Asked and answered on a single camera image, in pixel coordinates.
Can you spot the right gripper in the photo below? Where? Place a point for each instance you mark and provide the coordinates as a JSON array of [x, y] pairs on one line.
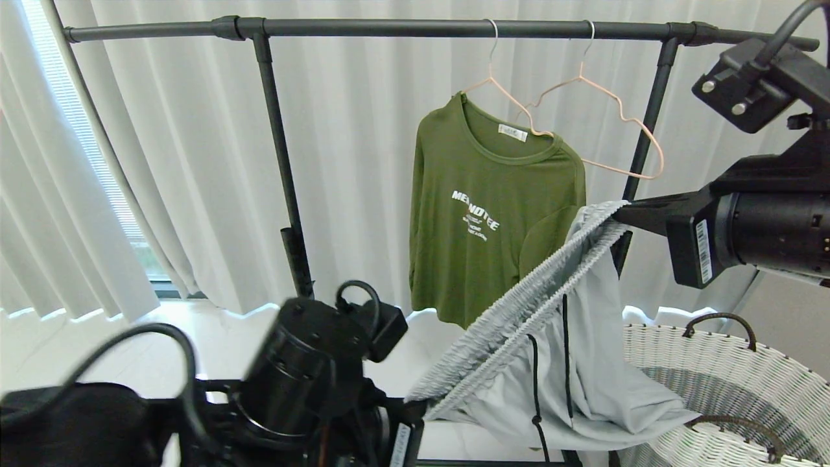
[[765, 227]]

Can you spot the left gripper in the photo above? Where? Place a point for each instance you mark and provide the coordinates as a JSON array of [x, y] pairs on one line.
[[402, 447]]

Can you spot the pink clothes hanger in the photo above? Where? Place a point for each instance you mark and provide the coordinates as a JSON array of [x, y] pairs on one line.
[[622, 117], [512, 100]]

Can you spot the green long-sleeved shirt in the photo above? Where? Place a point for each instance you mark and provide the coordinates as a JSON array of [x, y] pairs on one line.
[[467, 259]]

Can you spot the pale grey garment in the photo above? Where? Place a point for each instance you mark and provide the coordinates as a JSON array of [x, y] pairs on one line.
[[596, 363]]

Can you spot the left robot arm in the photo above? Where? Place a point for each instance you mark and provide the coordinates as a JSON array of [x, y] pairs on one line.
[[298, 363]]

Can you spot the white laundry basket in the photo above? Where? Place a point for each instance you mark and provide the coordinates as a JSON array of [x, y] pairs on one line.
[[726, 376]]

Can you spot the black clothes rack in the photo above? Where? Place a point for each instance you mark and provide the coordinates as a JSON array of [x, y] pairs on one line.
[[389, 28]]

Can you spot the window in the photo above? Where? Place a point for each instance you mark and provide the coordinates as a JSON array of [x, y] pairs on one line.
[[78, 117]]

